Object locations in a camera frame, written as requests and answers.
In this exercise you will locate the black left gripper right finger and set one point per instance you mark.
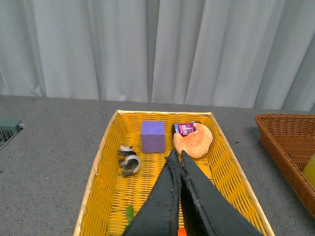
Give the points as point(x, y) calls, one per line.
point(205, 210)

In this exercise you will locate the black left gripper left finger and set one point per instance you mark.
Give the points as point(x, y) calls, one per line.
point(159, 215)

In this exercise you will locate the yellow tape roll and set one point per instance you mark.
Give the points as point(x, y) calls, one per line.
point(309, 171)

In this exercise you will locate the yellow woven basket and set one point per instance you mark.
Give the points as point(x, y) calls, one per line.
point(108, 193)

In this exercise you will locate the brown wicker basket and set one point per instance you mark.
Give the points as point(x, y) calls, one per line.
point(290, 140)

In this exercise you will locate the green leaf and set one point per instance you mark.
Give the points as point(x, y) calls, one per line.
point(129, 212)

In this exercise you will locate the black white toy animal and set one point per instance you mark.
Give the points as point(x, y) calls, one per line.
point(131, 163)

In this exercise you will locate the bread roll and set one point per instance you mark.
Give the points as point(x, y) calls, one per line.
point(195, 144)

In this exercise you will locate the purple foam cube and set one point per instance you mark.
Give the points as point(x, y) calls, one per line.
point(152, 136)

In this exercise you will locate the magenta snack packet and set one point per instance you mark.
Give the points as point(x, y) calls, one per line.
point(183, 128)

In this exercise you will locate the white curtain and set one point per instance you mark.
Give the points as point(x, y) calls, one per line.
point(235, 53)

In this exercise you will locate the grey green crate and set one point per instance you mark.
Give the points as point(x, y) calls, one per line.
point(9, 128)

